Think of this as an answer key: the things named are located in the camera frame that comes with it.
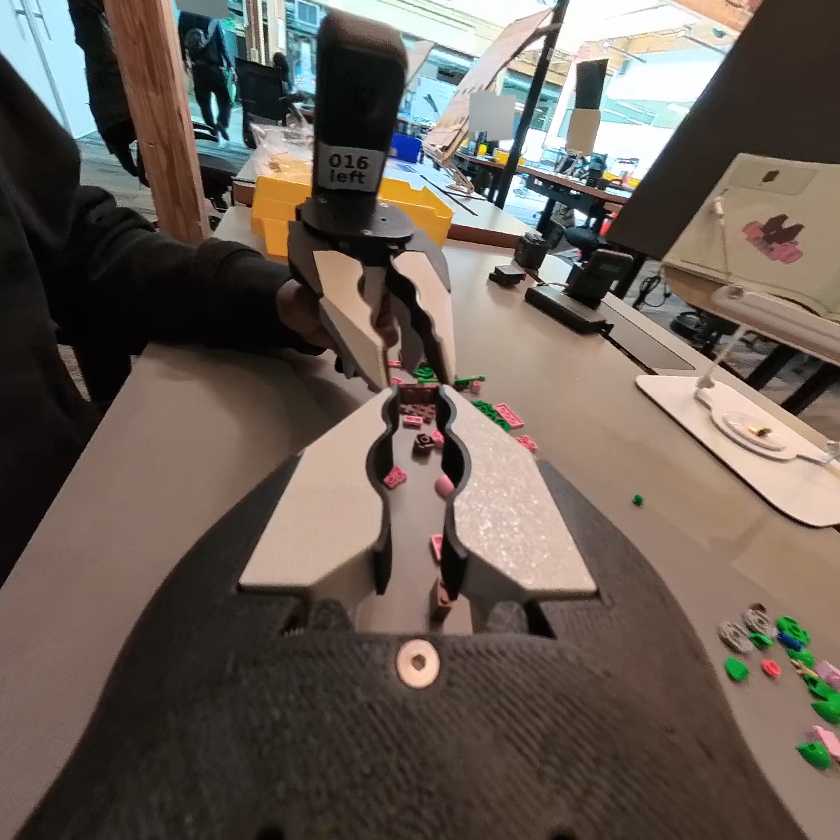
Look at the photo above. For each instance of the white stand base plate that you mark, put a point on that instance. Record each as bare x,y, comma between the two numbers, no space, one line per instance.
754,472

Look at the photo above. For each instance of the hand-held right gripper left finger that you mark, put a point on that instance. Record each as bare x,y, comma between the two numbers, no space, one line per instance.
315,525

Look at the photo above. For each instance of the small brown toy brick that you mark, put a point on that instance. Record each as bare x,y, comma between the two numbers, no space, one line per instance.
441,600

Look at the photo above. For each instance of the pile of pink green toy bricks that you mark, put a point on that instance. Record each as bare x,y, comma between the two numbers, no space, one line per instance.
508,415

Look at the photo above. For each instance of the heap of green grey toy pieces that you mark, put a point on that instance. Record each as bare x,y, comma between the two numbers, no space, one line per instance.
791,633

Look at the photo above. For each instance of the person's left hand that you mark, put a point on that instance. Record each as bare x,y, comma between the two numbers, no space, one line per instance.
302,318

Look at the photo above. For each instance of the black office chair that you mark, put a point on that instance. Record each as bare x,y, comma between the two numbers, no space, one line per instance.
262,98

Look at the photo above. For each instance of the black battery charger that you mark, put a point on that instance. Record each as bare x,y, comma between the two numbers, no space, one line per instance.
530,249

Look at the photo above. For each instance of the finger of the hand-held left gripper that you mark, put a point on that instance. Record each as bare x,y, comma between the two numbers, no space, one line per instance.
344,302
430,308

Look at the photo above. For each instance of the black power adapter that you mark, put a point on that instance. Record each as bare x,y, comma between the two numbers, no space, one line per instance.
564,308

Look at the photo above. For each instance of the blue plastic bin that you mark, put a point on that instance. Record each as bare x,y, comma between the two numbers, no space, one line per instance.
407,148

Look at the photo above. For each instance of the small black box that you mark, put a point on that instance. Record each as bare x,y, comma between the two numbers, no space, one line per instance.
507,275

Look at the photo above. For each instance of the black metal pole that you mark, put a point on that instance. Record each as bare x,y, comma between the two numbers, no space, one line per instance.
535,105

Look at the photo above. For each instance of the black charger dock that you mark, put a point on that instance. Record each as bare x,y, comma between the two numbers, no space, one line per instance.
600,275

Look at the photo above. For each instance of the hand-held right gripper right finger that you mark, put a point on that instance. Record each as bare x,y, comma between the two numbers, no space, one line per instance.
518,525

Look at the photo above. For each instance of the wooden frame model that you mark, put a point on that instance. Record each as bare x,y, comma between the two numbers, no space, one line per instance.
453,174

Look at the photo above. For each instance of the clear plastic bag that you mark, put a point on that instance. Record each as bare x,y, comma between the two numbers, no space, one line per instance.
282,151

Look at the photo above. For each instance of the wooden post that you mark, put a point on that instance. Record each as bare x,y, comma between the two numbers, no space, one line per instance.
161,118

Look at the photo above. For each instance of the black flat panel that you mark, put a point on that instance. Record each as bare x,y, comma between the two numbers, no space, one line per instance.
722,131

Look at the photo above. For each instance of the open instruction booklet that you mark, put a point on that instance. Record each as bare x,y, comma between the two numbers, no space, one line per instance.
741,197

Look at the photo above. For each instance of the yellow plastic bin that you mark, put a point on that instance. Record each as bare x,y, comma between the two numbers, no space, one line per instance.
420,207

